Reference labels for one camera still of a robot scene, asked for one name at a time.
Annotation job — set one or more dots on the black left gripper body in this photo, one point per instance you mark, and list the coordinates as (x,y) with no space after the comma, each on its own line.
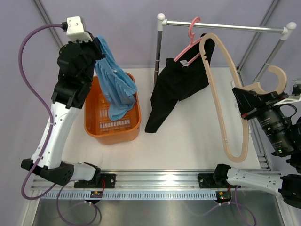
(91,51)

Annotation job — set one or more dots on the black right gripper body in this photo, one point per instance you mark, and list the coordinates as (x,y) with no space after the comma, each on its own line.
(270,98)

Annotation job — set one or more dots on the light blue shorts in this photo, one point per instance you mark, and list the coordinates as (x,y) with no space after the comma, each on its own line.
(117,87)

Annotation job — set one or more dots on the black shorts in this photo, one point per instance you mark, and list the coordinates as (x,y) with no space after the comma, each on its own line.
(175,83)

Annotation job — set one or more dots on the beige wooden hanger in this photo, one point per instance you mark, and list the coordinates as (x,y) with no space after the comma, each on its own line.
(228,97)

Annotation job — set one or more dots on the pink plastic hanger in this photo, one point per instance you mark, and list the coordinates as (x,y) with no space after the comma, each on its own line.
(192,43)

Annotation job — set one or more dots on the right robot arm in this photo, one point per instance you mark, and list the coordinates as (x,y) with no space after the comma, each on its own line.
(284,137)

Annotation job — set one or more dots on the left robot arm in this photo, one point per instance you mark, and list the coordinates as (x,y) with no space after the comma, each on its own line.
(76,63)

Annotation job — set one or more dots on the orange plastic laundry basket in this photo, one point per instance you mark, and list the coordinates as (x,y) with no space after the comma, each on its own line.
(98,124)

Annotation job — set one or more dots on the metal clothes rack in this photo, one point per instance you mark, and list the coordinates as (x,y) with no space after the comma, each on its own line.
(284,31)

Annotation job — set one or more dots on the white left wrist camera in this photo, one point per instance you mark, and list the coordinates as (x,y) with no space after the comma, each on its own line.
(76,30)

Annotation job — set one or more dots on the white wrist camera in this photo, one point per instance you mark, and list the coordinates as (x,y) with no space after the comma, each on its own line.
(76,30)
(294,94)

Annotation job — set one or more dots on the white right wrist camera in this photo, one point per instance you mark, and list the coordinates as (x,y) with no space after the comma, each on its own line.
(294,94)

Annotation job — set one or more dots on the aluminium frame post right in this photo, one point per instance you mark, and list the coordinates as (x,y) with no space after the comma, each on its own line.
(269,13)

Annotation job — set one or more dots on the aluminium frame post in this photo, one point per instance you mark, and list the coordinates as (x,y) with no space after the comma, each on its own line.
(269,13)
(54,35)

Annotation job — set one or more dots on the aluminium frame post left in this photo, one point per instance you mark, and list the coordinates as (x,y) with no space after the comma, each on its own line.
(54,35)

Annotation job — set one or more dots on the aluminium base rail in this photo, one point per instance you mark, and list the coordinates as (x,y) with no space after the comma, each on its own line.
(150,180)

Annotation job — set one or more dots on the white slotted cable duct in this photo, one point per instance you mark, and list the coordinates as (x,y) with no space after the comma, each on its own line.
(131,195)

